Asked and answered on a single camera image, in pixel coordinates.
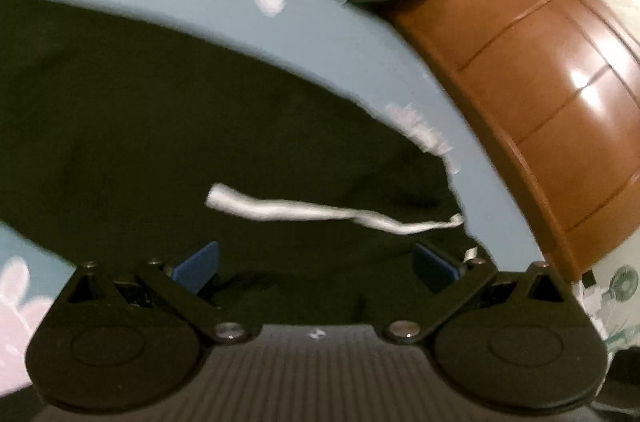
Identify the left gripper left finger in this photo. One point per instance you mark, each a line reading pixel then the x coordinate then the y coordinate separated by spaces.
pixel 176 288

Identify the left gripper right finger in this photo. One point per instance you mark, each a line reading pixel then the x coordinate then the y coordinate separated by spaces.
pixel 450 282

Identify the black drawstring pants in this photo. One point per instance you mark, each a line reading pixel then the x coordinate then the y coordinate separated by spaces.
pixel 123 140

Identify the white patterned fan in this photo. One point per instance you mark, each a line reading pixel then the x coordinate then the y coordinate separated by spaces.
pixel 612 306

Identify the wooden headboard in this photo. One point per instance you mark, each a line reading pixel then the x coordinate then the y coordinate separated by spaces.
pixel 551 88

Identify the teal patterned bed sheet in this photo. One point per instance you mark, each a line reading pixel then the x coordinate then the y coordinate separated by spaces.
pixel 354 55

